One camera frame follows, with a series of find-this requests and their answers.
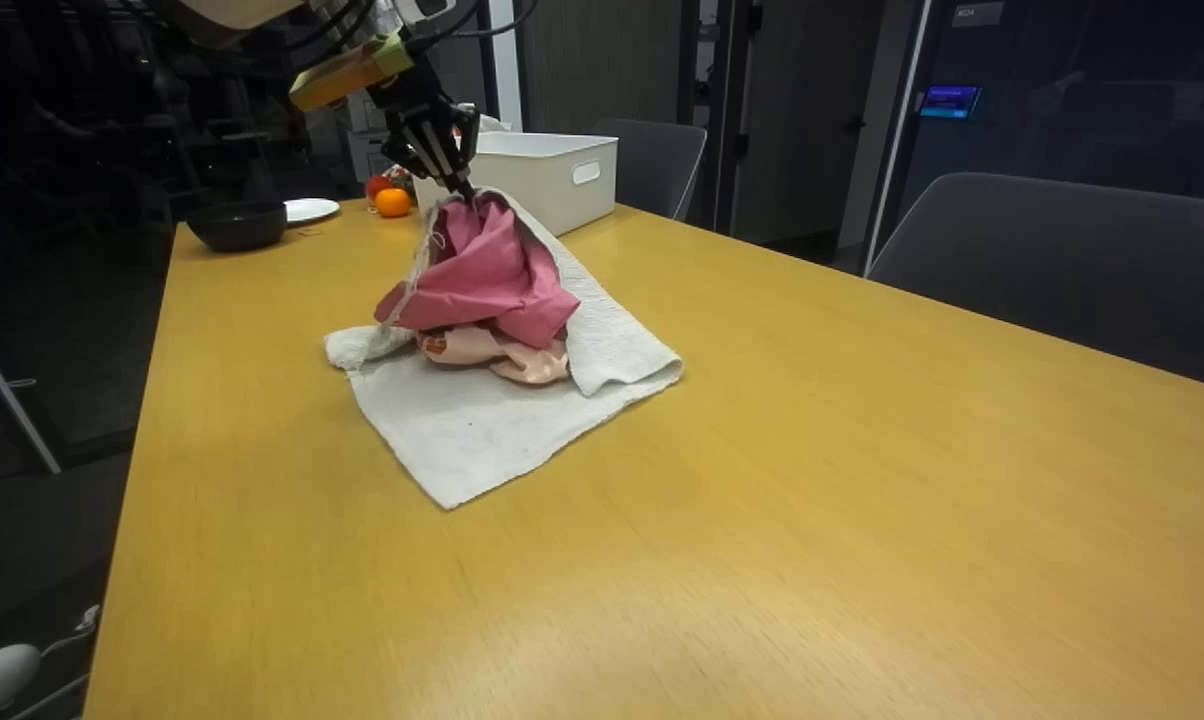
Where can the blue glowing screen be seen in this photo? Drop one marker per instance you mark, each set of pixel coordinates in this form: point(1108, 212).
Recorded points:
point(948, 105)

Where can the magenta pink cloth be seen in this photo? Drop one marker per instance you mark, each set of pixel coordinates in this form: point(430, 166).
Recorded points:
point(493, 272)

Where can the white terry towel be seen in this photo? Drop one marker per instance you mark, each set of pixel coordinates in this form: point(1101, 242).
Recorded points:
point(473, 432)

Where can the peach patterned cloth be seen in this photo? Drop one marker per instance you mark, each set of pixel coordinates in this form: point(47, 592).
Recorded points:
point(522, 360)

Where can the black bowl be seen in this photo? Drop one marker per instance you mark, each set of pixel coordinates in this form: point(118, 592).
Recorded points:
point(234, 224)

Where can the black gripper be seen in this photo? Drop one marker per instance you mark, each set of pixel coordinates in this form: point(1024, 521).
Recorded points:
point(427, 113)

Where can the orange fruit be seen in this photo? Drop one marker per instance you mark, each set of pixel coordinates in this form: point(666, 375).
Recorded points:
point(394, 203)

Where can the white plastic bin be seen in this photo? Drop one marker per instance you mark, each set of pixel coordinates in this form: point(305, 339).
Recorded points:
point(547, 175)

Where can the white plate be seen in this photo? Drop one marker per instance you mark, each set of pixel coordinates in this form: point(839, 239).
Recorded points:
point(312, 209)

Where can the white door frame post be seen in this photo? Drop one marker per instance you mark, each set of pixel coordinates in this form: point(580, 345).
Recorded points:
point(506, 67)

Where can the red fruit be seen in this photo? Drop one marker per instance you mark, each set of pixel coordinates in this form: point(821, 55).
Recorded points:
point(376, 185)

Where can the wide grey office chair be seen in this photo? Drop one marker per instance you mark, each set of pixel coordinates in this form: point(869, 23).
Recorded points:
point(1067, 262)

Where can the small grey office chair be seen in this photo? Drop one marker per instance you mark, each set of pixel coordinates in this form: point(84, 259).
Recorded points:
point(663, 166)

